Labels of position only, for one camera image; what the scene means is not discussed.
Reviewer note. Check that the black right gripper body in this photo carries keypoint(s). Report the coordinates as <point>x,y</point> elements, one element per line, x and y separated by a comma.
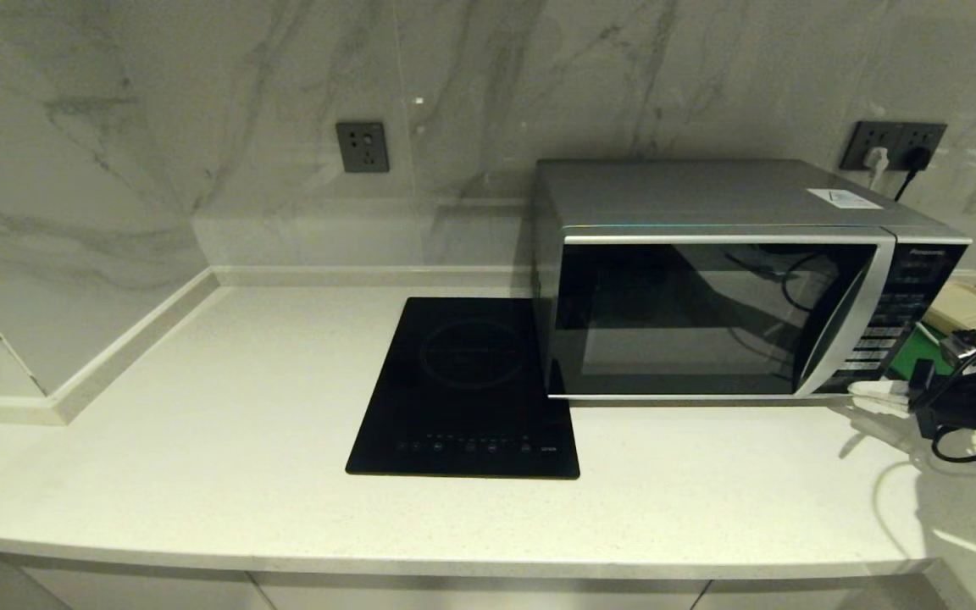
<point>975,398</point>

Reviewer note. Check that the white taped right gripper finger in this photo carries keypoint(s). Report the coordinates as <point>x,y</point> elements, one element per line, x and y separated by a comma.
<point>878,389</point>
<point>886,404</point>

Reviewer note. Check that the black glass microwave door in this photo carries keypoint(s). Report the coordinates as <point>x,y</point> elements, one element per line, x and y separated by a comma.
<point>691,322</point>

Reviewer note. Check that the silver microwave oven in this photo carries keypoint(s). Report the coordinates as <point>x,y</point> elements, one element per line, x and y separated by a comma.
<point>708,193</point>

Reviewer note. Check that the green cutting board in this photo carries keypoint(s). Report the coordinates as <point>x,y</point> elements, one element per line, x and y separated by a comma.
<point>907,360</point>

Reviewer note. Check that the white label sticker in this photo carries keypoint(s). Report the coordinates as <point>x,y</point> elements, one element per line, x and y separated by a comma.
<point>845,198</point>

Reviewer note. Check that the white power plug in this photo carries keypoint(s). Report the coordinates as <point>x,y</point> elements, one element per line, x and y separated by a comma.
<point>877,158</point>

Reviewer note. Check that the black power plug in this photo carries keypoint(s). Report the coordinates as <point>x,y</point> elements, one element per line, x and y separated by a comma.
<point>919,158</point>

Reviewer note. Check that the black induction cooktop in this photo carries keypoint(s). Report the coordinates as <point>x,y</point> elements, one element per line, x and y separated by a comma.
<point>463,390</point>

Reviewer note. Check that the grey double wall socket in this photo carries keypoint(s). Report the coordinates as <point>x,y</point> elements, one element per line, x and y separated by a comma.
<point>856,135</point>

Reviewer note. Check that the grey single wall socket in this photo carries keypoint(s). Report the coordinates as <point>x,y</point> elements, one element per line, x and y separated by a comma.
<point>363,146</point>

